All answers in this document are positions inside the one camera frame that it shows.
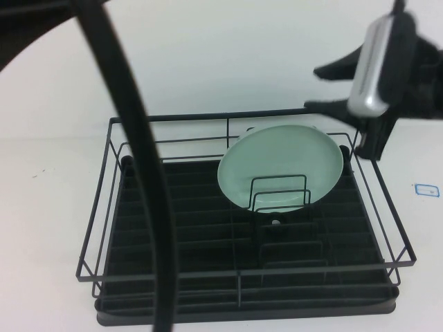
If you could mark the black plastic drip tray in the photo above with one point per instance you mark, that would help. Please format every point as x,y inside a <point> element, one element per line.
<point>207,235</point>

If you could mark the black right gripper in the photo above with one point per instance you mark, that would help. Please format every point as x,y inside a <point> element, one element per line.
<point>422,76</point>

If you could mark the white sticker with blue outline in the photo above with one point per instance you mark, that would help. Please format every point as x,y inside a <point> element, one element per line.
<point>427,189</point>

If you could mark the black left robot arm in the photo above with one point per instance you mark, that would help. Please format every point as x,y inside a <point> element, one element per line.
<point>31,31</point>

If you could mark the pale green round plate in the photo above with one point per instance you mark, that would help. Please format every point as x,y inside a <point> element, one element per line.
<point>277,162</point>

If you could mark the black right camera bracket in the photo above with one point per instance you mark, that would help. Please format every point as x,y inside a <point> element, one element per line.
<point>379,138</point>

